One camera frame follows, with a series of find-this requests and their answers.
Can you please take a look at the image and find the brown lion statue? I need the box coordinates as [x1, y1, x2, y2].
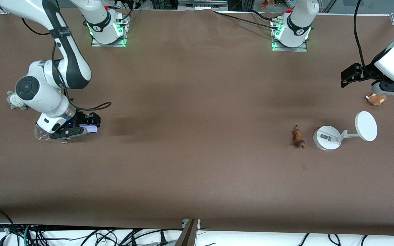
[292, 125, 306, 149]

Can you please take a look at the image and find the brown plush toy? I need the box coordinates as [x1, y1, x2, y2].
[366, 93, 388, 106]

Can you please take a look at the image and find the clear plastic cup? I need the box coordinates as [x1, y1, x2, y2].
[34, 122, 68, 144]

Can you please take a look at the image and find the white round stand lamp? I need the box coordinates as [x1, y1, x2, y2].
[313, 111, 378, 151]

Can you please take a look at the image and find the grey green plush toy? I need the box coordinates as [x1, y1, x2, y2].
[6, 90, 28, 111]

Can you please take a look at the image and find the wooden beam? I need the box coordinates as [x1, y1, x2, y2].
[174, 219, 199, 246]

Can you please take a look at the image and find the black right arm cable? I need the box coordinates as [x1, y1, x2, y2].
[68, 97, 112, 115]
[21, 17, 51, 36]

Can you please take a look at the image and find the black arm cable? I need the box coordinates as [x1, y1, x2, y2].
[68, 97, 112, 115]
[21, 17, 51, 36]
[353, 0, 367, 69]

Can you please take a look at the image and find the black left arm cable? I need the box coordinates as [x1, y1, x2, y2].
[353, 0, 367, 69]

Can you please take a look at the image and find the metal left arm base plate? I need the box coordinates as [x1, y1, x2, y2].
[271, 18, 308, 53]

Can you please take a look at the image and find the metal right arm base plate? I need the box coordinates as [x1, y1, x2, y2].
[91, 14, 129, 47]

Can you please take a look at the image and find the black table top cable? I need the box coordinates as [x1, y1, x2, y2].
[212, 10, 279, 29]

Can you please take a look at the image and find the green floor cable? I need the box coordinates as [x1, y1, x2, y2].
[23, 224, 33, 246]

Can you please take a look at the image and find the aluminium frame rail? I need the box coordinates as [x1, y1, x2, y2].
[178, 0, 229, 10]

